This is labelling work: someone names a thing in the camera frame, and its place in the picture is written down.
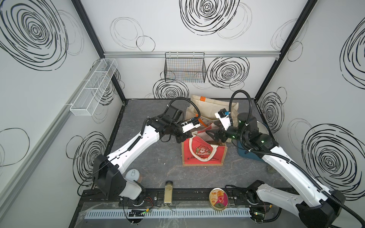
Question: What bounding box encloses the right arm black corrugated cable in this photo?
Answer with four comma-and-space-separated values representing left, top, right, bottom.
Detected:
229, 89, 365, 228

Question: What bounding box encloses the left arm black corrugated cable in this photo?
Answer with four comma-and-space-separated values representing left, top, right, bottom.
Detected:
167, 97, 202, 120

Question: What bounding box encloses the cream floral canvas tote bag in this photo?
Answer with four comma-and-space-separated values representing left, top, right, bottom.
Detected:
185, 95, 239, 131

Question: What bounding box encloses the gold bottle with black cap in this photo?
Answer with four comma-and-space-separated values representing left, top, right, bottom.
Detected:
163, 180, 173, 205

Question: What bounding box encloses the white round can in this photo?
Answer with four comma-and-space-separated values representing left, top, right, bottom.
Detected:
125, 169, 142, 183

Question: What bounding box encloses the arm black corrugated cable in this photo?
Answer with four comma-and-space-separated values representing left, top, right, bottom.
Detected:
167, 97, 202, 120
229, 89, 365, 228

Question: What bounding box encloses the white slotted cable duct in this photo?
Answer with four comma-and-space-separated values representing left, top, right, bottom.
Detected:
85, 208, 251, 219

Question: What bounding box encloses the teal plastic tray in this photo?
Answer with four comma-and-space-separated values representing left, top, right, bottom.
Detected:
237, 121, 277, 161

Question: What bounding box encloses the round candy tin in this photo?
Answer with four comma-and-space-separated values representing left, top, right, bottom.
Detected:
209, 188, 229, 211

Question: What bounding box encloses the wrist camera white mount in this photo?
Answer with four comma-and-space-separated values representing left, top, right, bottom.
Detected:
215, 108, 233, 131
181, 117, 201, 133

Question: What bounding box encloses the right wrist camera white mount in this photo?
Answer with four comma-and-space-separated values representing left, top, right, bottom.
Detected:
215, 108, 233, 131

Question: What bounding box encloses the red Christmas jute bag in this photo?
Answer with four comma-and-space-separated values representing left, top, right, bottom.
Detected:
182, 123, 228, 166

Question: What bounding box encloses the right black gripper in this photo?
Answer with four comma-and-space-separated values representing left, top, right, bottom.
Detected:
204, 120, 247, 143

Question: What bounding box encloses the white wire wall shelf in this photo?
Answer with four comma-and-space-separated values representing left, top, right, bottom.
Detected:
70, 59, 118, 116

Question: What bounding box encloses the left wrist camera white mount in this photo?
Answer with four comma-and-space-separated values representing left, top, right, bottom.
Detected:
181, 117, 201, 133

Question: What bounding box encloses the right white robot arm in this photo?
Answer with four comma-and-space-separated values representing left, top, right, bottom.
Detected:
207, 109, 345, 228

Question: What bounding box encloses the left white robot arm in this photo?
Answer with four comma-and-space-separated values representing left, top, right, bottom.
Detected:
91, 105, 200, 204

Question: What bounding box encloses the black wire wall basket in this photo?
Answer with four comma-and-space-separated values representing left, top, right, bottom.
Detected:
163, 52, 207, 83

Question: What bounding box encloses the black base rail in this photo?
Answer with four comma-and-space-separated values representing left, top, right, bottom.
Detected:
78, 187, 252, 208

